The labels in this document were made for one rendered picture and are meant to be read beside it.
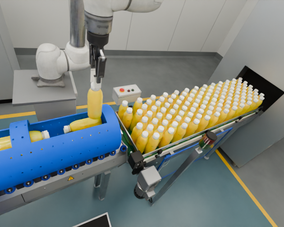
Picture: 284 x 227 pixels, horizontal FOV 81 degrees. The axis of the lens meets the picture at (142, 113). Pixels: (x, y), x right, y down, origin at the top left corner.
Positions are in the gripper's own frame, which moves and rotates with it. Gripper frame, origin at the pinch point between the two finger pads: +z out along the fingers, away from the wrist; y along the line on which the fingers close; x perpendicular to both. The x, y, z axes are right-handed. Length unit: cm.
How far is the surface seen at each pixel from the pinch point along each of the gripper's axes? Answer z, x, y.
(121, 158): 58, 16, 13
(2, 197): 53, -47, 12
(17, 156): 25.9, -34.5, 10.1
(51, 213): 146, -36, 1
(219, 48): 121, 462, -234
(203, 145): 27, 52, 37
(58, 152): 28.4, -20.2, 12.2
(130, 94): 37, 37, -24
